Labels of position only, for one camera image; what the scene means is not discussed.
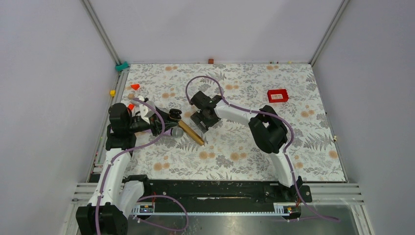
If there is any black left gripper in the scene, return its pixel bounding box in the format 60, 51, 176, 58
126, 106, 179, 136

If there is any black earbud charging case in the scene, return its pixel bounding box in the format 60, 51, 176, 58
169, 108, 182, 122

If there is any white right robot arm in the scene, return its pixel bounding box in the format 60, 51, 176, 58
189, 91, 302, 202

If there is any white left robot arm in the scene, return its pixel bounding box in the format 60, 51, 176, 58
75, 100, 182, 235

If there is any gold microphone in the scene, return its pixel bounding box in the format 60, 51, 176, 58
178, 120, 205, 146

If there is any purple glitter microphone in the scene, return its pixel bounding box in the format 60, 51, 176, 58
144, 127, 184, 138

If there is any red triangular block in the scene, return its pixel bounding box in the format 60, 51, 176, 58
130, 84, 140, 91

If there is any teal curved block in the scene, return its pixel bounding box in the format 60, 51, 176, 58
115, 61, 129, 72

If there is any red box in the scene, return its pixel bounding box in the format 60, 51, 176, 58
267, 89, 289, 103

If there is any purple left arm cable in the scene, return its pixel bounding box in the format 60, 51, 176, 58
94, 97, 189, 235

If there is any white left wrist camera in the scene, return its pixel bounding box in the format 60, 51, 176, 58
138, 96, 155, 124

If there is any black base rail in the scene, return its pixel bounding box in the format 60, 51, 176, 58
123, 175, 312, 213

